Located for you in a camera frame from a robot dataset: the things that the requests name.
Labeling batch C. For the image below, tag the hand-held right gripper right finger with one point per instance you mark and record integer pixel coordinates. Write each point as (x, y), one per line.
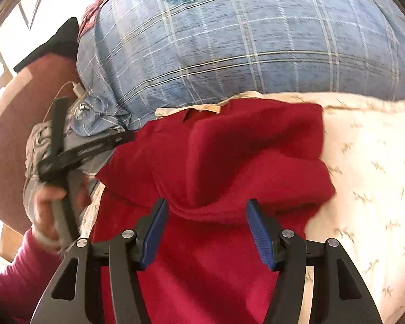
(260, 233)

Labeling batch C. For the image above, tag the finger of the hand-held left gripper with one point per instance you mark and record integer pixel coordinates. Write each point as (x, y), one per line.
(101, 144)

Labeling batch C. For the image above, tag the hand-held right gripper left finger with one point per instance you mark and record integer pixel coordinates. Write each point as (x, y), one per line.
(155, 233)

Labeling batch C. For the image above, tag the red sweater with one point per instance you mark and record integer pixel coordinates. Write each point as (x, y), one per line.
(222, 162)

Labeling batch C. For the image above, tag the person's left forearm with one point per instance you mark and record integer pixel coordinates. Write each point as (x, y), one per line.
(17, 283)

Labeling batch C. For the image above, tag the person's left hand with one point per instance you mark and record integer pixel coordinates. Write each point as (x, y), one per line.
(44, 212)

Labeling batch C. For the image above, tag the grey crumpled cloth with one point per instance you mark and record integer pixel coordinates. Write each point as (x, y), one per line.
(37, 138)

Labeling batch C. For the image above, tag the wooden headboard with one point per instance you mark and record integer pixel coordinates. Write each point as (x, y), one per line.
(17, 118)

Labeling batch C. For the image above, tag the white charger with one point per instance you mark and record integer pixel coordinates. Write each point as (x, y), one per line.
(77, 89)

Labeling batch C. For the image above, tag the black cloth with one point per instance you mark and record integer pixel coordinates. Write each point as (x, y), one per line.
(60, 42)

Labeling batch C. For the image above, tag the cream leaf-print bed sheet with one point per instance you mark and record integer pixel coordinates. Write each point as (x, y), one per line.
(368, 175)

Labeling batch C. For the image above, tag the maroon cloth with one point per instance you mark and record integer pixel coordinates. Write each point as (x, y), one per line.
(98, 3)

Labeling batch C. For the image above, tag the blue plaid pillow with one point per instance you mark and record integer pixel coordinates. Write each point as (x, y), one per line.
(239, 47)

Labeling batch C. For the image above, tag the wooden window frame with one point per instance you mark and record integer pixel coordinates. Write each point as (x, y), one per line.
(1, 61)

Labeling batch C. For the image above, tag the wall picture frame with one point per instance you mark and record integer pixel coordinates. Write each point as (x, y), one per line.
(29, 23)

